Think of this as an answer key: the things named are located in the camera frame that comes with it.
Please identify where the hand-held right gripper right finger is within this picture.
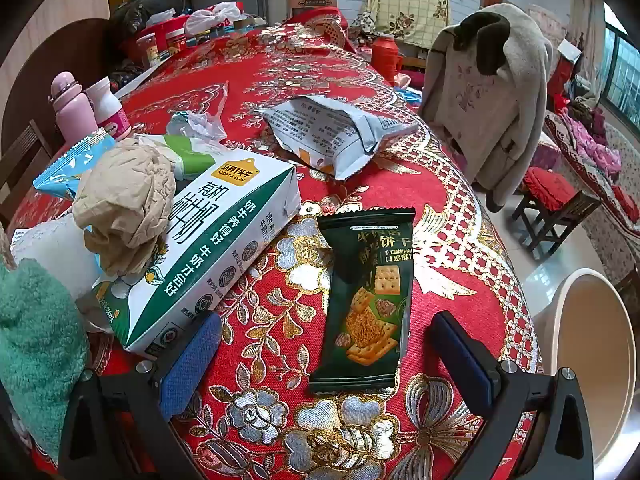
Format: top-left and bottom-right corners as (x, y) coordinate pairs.
(430, 311), (596, 480)

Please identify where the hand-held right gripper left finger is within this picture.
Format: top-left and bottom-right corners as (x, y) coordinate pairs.
(57, 312), (223, 480)

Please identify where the dark green cracker packet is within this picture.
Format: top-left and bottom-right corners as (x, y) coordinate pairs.
(307, 206), (417, 395)

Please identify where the green white milk carton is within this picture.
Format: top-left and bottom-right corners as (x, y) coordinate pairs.
(92, 147), (302, 361)

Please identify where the beige plastic bucket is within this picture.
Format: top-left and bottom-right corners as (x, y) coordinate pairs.
(542, 267), (640, 466)

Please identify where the green fuzzy cloth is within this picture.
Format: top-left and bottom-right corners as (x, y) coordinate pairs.
(0, 259), (91, 463)

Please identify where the brown paper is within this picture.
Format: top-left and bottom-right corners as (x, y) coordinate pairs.
(72, 138), (177, 277)

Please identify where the white foam block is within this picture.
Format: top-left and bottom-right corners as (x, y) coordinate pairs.
(12, 212), (116, 333)

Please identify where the green white pack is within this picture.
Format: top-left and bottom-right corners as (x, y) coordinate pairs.
(135, 135), (241, 181)

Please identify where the light blue snack packet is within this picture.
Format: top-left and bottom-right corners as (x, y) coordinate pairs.
(32, 128), (117, 201)

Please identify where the clear plastic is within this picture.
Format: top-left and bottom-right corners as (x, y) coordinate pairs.
(166, 110), (228, 142)

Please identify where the grey white snack bag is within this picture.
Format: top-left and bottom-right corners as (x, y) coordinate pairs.
(253, 95), (421, 181)

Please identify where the small dark wooden chair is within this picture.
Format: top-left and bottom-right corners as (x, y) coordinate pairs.
(511, 180), (601, 256)

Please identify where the floral covered sofa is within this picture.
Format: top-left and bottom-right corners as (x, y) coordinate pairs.
(542, 110), (640, 311)

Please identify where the red round seat cushion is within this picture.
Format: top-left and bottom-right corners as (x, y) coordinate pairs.
(522, 166), (578, 212)

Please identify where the red sofa cushion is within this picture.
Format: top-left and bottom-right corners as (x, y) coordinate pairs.
(612, 185), (640, 216)

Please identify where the grey fleece coat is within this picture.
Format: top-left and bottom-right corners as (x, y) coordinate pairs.
(419, 3), (554, 211)

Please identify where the pink blanket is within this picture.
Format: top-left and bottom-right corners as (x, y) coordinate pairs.
(562, 107), (623, 173)

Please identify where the white bottle pink label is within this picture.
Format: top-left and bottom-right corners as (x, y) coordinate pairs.
(84, 77), (132, 141)

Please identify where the red gold floral tablecloth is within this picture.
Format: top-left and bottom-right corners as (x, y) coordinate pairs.
(5, 22), (543, 480)

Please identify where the red thermos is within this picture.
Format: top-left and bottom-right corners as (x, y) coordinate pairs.
(371, 34), (404, 86)

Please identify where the round brown wooden board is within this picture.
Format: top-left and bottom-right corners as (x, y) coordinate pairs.
(0, 19), (123, 156)

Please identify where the red box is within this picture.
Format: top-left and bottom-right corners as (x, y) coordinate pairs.
(120, 15), (201, 61)

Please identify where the barred window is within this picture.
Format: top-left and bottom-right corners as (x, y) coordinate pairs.
(602, 5), (640, 126)

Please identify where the white knotted plastic bag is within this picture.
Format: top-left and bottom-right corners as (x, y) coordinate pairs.
(185, 2), (243, 33)

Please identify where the black plastic bag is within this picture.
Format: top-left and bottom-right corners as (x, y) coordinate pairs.
(107, 0), (186, 36)

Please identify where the yellow floral cloth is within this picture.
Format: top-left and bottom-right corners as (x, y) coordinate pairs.
(367, 0), (451, 38)

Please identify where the beige curtain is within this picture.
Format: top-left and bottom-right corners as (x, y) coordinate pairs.
(570, 0), (606, 66)

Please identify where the cardboard box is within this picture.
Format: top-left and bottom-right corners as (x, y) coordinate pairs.
(287, 0), (337, 18)

